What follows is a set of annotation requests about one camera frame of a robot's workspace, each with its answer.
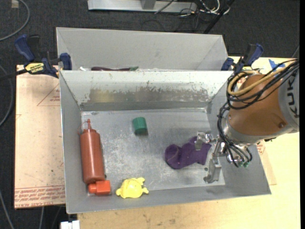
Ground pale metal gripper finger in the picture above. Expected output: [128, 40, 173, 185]
[194, 132, 213, 151]
[203, 159, 223, 184]

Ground purple cloth sock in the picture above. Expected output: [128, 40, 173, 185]
[164, 136, 213, 170]

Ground grey metal bin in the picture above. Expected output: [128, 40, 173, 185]
[56, 27, 272, 214]

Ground green plastic cup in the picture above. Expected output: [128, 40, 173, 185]
[132, 116, 149, 136]

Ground yellow toy animal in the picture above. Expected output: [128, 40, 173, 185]
[115, 177, 150, 199]

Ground red-brown squeeze bottle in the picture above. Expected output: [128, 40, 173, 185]
[77, 118, 107, 185]

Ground orange-red plastic block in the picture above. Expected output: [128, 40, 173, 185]
[87, 180, 112, 196]

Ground brown cardboard board, red print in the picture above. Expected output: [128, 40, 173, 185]
[14, 64, 277, 209]

